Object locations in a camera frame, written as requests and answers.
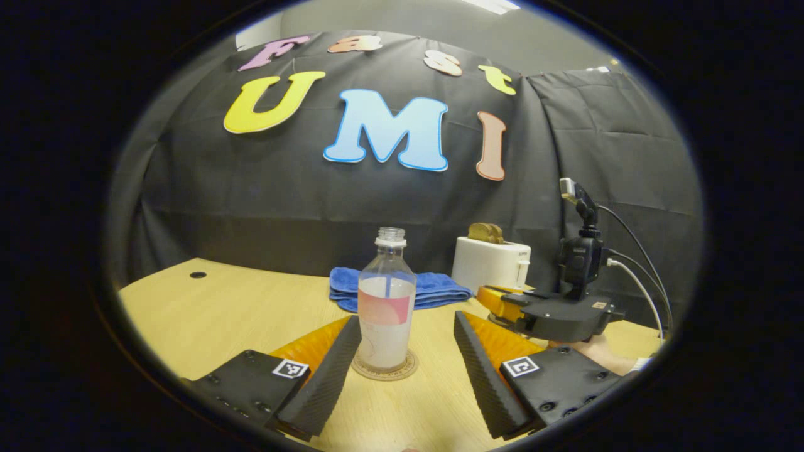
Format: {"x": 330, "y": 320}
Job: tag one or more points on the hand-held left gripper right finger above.
{"x": 483, "y": 383}

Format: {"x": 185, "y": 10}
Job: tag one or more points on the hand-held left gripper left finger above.
{"x": 323, "y": 383}

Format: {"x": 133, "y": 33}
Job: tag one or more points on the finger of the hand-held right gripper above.
{"x": 496, "y": 301}

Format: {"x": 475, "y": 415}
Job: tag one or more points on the round cork coaster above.
{"x": 408, "y": 369}

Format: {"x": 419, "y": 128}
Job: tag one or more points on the clear plastic water bottle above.
{"x": 386, "y": 326}

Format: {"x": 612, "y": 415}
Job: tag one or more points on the white toaster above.
{"x": 490, "y": 267}

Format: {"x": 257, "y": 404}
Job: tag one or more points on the folded blue towel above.
{"x": 440, "y": 289}

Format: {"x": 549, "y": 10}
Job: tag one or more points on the brown toast slice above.
{"x": 497, "y": 235}
{"x": 478, "y": 232}

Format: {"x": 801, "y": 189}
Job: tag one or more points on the black backdrop cloth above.
{"x": 251, "y": 201}

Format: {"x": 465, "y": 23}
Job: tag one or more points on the ceiling light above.
{"x": 496, "y": 5}

